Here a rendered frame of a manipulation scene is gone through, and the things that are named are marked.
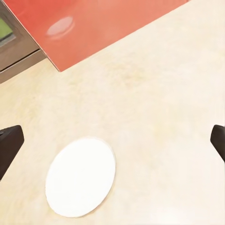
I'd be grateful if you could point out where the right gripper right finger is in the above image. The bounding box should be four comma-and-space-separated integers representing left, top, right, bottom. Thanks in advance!
210, 124, 225, 162

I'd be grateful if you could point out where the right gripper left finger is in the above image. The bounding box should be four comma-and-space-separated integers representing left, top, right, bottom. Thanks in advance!
0, 125, 24, 181

